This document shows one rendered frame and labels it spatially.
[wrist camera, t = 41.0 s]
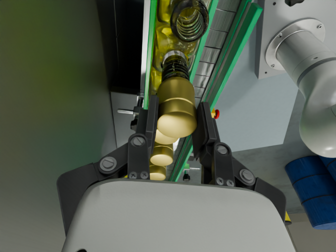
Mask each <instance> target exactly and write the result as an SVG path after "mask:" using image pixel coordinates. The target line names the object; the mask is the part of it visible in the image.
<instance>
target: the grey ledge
mask: <svg viewBox="0 0 336 252"><path fill-rule="evenodd" d="M138 92H140V89H134V88H126V87H119V86H112V87H111V90H110V98H111V106H112V114H113V122H114V130H115V138H116V146H117V148H119V147H121V146H122V145H124V144H126V143H127V142H128V140H129V137H130V136H131V135H132V134H135V133H136V132H135V131H134V130H132V129H131V121H133V120H134V118H133V114H126V113H118V109H126V110H134V107H136V106H137V93H138Z"/></svg>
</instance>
